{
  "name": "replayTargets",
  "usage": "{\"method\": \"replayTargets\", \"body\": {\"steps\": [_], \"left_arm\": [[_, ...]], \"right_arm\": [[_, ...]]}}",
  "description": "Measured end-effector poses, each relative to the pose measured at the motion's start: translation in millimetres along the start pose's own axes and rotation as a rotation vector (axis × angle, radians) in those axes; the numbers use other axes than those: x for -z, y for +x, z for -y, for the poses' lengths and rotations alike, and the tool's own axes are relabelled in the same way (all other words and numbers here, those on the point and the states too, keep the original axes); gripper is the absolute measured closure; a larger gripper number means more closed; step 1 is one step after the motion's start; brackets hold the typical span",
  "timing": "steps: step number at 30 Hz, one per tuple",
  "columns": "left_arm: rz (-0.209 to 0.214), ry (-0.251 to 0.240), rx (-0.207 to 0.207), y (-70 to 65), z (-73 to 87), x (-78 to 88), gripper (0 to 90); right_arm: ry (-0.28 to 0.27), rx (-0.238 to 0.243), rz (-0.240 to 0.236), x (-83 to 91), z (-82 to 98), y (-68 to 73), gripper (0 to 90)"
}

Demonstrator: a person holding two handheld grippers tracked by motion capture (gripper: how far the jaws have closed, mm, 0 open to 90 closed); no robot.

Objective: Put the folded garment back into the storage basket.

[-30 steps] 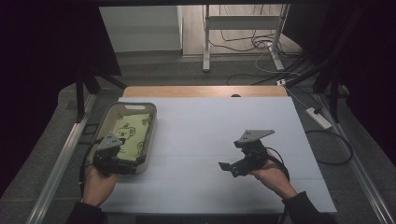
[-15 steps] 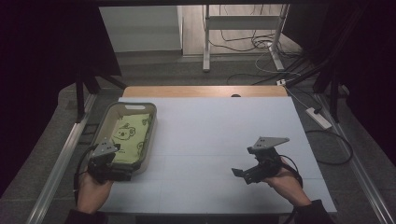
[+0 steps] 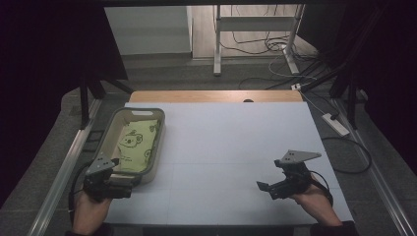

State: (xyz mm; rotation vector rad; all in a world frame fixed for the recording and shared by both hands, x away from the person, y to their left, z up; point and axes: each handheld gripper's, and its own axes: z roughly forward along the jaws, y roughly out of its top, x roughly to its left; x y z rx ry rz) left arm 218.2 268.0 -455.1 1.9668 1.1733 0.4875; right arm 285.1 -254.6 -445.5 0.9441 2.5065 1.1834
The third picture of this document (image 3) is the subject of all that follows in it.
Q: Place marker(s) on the black round table grommet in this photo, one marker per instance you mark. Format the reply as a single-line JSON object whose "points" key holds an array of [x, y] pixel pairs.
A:
{"points": [[248, 100]]}

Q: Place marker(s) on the black metal stand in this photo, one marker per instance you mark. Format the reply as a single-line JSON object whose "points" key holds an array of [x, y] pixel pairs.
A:
{"points": [[84, 105], [351, 101]]}

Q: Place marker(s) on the white metal desk frame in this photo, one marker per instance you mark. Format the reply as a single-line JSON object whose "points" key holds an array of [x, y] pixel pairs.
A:
{"points": [[255, 23]]}

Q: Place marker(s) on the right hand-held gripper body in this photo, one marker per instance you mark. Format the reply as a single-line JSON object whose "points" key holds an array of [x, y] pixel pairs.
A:
{"points": [[295, 178]]}

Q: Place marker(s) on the wooden table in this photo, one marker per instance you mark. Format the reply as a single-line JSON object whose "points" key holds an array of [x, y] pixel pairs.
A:
{"points": [[196, 96]]}

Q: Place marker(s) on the person's left hand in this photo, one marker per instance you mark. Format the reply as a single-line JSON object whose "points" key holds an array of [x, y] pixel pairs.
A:
{"points": [[91, 206]]}

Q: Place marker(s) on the green koala print pants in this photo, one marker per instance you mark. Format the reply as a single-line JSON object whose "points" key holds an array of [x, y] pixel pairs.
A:
{"points": [[136, 147]]}

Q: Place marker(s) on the white plug adaptor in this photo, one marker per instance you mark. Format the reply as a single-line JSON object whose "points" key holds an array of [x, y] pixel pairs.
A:
{"points": [[296, 86]]}

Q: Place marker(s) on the person's right hand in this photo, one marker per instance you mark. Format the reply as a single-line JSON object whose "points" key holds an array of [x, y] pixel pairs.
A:
{"points": [[314, 200]]}

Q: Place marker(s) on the beige storage basket grey rim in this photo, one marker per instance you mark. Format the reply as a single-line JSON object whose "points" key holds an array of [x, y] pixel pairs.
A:
{"points": [[154, 167]]}

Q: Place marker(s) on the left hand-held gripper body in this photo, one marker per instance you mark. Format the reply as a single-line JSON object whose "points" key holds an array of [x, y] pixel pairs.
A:
{"points": [[98, 183]]}

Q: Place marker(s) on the white table mat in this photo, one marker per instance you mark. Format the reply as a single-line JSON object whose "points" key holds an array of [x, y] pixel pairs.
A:
{"points": [[213, 147]]}

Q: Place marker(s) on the aluminium floor rail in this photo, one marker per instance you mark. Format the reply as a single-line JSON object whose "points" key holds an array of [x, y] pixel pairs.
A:
{"points": [[377, 177], [62, 177]]}

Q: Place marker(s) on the dark curtain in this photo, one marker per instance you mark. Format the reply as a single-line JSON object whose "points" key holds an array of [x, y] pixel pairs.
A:
{"points": [[39, 82], [393, 82]]}

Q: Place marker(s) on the white cabinet panel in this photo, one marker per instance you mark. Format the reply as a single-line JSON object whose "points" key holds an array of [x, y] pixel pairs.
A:
{"points": [[147, 29]]}

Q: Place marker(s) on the white power strip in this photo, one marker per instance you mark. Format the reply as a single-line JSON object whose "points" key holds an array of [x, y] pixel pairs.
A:
{"points": [[336, 125]]}

